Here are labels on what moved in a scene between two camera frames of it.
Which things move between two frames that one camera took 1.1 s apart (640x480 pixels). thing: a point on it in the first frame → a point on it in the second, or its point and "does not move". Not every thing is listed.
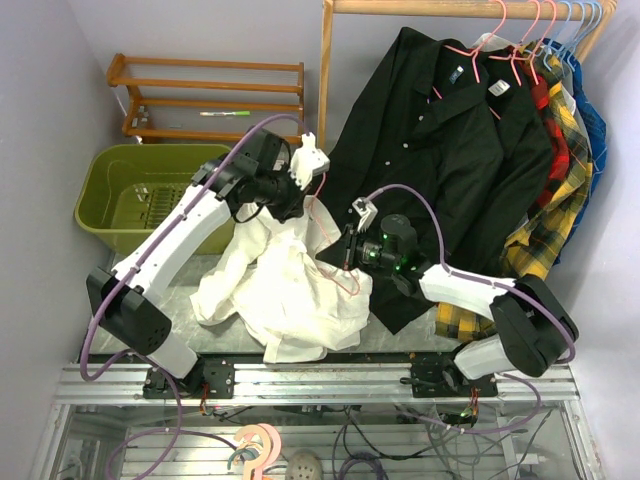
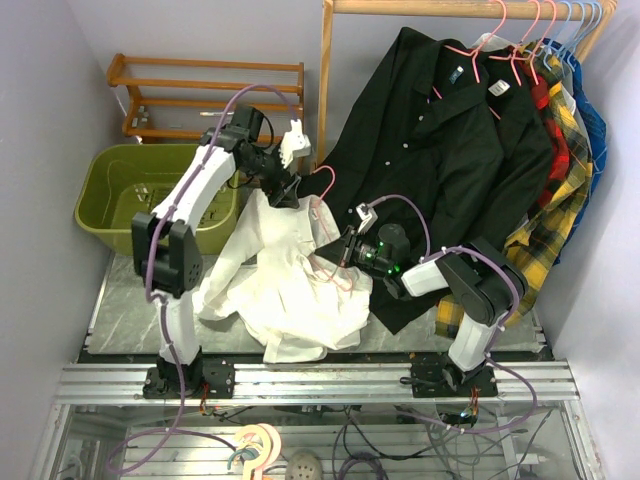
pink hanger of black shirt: [474, 53] does not move
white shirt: [265, 276] does not move
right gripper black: [343, 254] does not move
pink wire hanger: [332, 244] → [321, 271]
